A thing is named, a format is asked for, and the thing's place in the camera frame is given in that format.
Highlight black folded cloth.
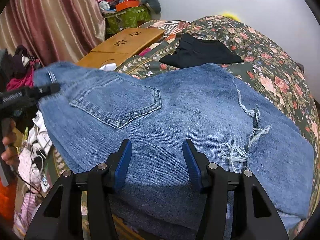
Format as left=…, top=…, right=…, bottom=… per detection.
left=159, top=33, right=244, bottom=69

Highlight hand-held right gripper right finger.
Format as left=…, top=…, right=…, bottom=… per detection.
left=182, top=139, right=290, bottom=240

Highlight white crumpled cloth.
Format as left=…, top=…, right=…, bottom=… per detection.
left=98, top=63, right=118, bottom=72

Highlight floral blanket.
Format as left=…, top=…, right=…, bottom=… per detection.
left=51, top=15, right=320, bottom=240

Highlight wooden lap desk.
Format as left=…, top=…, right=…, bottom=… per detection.
left=76, top=28, right=167, bottom=68

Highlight person's left hand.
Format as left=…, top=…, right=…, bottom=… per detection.
left=1, top=120, right=20, bottom=166

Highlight orange fluffy cloth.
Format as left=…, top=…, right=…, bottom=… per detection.
left=0, top=180, right=18, bottom=222

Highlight dark cloth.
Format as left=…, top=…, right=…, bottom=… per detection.
left=4, top=44, right=42, bottom=80

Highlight green patterned storage box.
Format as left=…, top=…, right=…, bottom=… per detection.
left=104, top=4, right=152, bottom=34

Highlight pink striped cloth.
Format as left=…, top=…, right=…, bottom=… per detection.
left=13, top=192, right=43, bottom=232

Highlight striped brown curtain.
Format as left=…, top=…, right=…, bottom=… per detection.
left=0, top=0, right=108, bottom=67

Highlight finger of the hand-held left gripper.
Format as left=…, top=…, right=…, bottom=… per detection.
left=24, top=83, right=61, bottom=100

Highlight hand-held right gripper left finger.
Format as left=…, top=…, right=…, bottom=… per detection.
left=24, top=139, right=133, bottom=240

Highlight orange box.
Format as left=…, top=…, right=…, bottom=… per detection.
left=115, top=0, right=139, bottom=12

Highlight magenta cloth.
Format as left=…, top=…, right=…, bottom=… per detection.
left=6, top=71, right=36, bottom=91

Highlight blue jeans pants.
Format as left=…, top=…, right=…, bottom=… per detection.
left=33, top=61, right=315, bottom=240

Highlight striped patchwork blanket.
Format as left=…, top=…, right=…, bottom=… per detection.
left=139, top=20, right=193, bottom=43

